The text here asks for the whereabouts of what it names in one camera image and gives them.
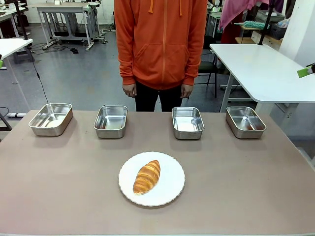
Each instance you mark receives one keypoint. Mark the steel rectangular container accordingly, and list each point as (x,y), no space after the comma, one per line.
(50,119)
(111,121)
(187,123)
(245,122)

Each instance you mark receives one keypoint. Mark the person's left hand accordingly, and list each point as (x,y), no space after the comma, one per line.
(186,91)

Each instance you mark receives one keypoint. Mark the person in orange hoodie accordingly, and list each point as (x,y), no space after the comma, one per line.
(160,44)

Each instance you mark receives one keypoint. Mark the grey workbench table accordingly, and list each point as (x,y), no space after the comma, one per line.
(66,14)

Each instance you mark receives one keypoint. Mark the white scalloped plate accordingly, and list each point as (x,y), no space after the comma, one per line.
(172,182)

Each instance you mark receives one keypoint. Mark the golden croissant bread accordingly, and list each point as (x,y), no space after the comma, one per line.
(147,177)

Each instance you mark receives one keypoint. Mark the pink hanging cloth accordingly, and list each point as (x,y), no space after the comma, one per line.
(236,12)

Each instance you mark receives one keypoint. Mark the white power strip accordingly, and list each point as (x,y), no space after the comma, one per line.
(16,114)

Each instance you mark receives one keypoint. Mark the person's right hand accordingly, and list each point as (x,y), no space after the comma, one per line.
(129,90)

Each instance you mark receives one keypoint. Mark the black folding chair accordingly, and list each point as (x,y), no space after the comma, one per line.
(208,66)

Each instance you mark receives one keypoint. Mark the black camera stand pole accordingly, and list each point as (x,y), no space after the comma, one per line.
(266,22)

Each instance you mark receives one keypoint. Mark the dark storage crate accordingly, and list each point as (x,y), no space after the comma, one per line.
(277,30)

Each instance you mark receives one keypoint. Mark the white side table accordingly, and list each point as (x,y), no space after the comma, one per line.
(261,71)

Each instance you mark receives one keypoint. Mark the teal mop head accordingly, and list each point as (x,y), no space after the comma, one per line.
(251,24)

